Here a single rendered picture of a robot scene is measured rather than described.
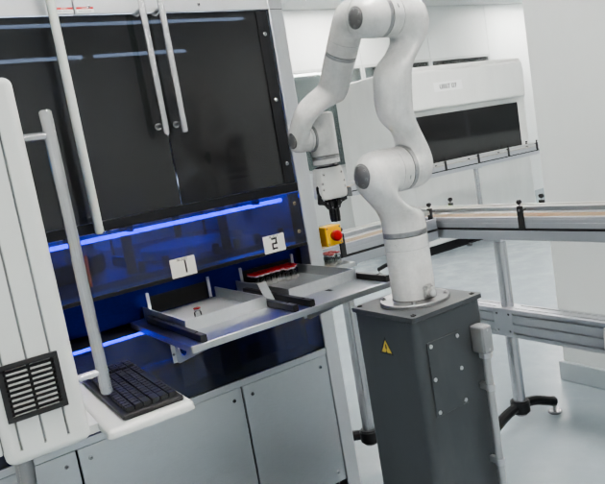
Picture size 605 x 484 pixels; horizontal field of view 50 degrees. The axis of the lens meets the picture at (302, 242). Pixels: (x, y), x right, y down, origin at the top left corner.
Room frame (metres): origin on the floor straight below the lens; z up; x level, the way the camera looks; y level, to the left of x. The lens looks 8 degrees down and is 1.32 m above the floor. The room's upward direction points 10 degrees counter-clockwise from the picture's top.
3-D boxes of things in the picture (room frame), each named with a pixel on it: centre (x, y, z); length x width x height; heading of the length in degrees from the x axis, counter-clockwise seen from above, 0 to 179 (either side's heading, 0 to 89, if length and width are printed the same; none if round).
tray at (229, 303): (1.94, 0.33, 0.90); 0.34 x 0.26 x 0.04; 33
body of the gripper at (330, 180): (2.00, -0.11, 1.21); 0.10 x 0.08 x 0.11; 123
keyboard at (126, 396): (1.55, 0.49, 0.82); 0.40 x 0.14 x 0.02; 31
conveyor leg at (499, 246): (2.58, -0.79, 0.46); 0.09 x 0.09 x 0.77; 33
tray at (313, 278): (2.12, 0.05, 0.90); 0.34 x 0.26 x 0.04; 33
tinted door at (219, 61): (2.16, 0.17, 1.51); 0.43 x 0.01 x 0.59; 123
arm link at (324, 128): (2.00, -0.11, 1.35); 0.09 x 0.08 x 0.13; 123
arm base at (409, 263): (1.74, -0.28, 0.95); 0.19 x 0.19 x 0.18
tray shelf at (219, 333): (1.97, 0.15, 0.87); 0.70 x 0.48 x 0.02; 123
